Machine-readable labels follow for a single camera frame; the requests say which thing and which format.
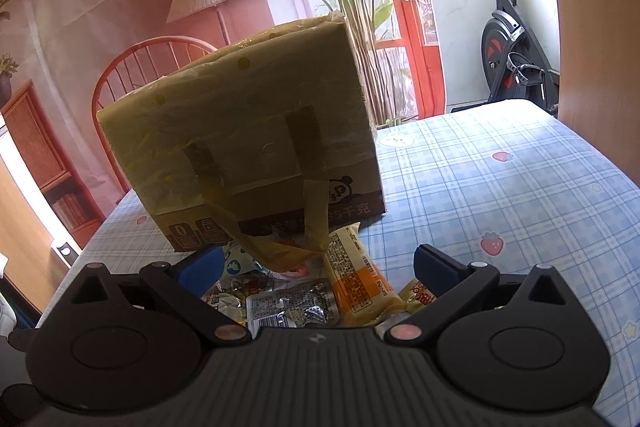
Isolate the white blue dotted packet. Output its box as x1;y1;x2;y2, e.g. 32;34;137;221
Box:
222;242;266;277

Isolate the silver foil snack packet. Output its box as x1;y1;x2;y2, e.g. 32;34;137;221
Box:
246;280;341;336

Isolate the gold fish tofu packet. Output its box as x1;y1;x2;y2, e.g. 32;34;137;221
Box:
398;277;436;314

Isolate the small yellow snack packet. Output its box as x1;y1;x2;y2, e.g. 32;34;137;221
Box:
202;286;247;325

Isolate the orange biscuit packet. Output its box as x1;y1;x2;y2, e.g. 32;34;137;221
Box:
323;223;406;327

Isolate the plaid strawberry bed sheet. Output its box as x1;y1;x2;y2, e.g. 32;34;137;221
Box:
36;101;639;426

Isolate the small red candy wrapper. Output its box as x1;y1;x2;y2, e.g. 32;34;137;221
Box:
270;257;326;282

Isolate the black exercise bike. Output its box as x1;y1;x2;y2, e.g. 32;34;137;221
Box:
480;0;560;116

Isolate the wooden door panel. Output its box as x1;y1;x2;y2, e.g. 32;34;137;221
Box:
558;0;639;181

